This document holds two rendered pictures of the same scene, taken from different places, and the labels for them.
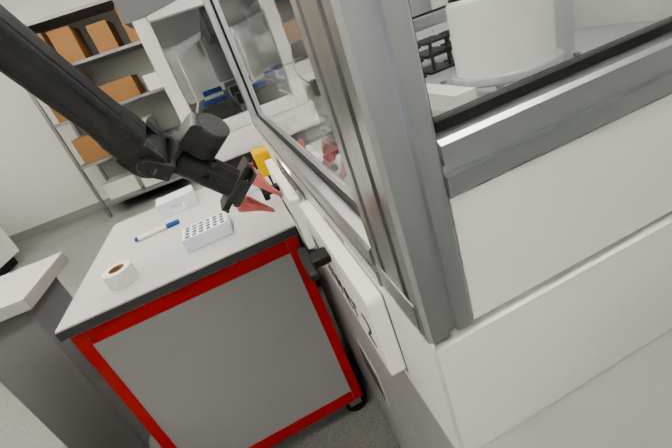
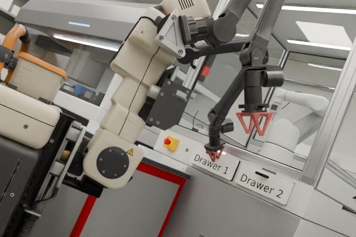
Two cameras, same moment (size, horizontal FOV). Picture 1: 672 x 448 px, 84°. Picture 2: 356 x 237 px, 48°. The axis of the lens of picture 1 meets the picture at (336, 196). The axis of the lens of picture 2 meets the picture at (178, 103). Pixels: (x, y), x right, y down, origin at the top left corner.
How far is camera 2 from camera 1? 183 cm
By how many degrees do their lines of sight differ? 46
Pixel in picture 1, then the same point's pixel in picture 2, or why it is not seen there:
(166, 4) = not seen: hidden behind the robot
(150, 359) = not seen: hidden behind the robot
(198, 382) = (113, 216)
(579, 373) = (314, 218)
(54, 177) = not seen: outside the picture
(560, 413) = (309, 226)
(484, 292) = (319, 185)
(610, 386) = (313, 229)
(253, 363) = (132, 226)
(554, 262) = (323, 189)
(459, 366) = (312, 195)
